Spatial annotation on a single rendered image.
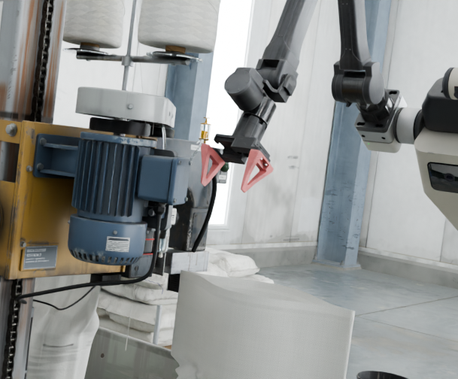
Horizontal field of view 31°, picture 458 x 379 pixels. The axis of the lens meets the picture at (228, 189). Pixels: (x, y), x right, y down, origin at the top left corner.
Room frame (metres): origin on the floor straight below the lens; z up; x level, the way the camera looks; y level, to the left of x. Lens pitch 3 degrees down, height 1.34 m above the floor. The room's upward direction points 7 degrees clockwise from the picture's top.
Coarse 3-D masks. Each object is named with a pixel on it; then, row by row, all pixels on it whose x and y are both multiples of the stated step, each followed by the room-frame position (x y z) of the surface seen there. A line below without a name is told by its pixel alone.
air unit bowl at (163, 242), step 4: (160, 232) 1.89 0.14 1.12; (164, 232) 1.89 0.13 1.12; (168, 232) 1.89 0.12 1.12; (160, 236) 1.89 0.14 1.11; (164, 236) 1.89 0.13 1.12; (168, 236) 1.90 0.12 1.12; (160, 240) 1.89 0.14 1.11; (164, 240) 1.89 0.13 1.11; (168, 240) 1.90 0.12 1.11; (160, 244) 1.89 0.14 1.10; (164, 244) 1.89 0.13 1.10; (160, 248) 1.89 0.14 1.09; (164, 248) 1.89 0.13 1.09; (160, 252) 1.89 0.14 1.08; (164, 252) 1.89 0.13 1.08
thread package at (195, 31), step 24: (144, 0) 1.72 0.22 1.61; (168, 0) 1.68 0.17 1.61; (192, 0) 1.68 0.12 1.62; (216, 0) 1.73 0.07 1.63; (144, 24) 1.71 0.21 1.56; (168, 24) 1.68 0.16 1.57; (192, 24) 1.68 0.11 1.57; (216, 24) 1.74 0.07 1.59; (168, 48) 1.74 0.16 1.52; (192, 48) 1.74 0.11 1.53
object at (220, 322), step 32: (192, 288) 1.90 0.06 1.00; (224, 288) 1.91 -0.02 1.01; (256, 288) 1.91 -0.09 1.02; (288, 288) 1.88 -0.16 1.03; (192, 320) 1.89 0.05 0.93; (224, 320) 1.74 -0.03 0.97; (256, 320) 1.71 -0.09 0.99; (288, 320) 1.70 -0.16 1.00; (320, 320) 1.70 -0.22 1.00; (352, 320) 1.68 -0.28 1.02; (192, 352) 1.87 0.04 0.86; (224, 352) 1.73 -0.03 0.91; (256, 352) 1.70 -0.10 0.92; (288, 352) 1.70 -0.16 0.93; (320, 352) 1.70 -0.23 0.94
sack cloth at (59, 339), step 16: (48, 288) 2.16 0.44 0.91; (80, 288) 2.11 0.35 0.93; (96, 288) 2.09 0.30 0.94; (32, 304) 2.16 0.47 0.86; (64, 304) 2.10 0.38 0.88; (80, 304) 2.10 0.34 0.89; (96, 304) 2.09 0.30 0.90; (32, 320) 2.13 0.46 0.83; (48, 320) 2.08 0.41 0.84; (64, 320) 2.09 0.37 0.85; (80, 320) 2.09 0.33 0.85; (96, 320) 2.14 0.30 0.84; (32, 336) 2.10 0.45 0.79; (48, 336) 2.07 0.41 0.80; (64, 336) 2.08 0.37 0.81; (80, 336) 2.12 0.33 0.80; (32, 352) 2.08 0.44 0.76; (48, 352) 2.08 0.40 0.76; (64, 352) 2.09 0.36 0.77; (80, 352) 2.13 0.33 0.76; (32, 368) 2.08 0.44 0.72; (48, 368) 2.08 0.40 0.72; (64, 368) 2.10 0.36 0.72; (80, 368) 2.15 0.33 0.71
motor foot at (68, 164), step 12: (36, 144) 1.64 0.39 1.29; (48, 144) 1.64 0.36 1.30; (60, 144) 1.66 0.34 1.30; (72, 144) 1.71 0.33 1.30; (36, 156) 1.63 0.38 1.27; (48, 156) 1.66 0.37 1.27; (60, 156) 1.65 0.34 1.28; (72, 156) 1.63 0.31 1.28; (36, 168) 1.64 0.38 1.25; (48, 168) 1.66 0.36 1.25; (60, 168) 1.65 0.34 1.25; (72, 168) 1.63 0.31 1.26
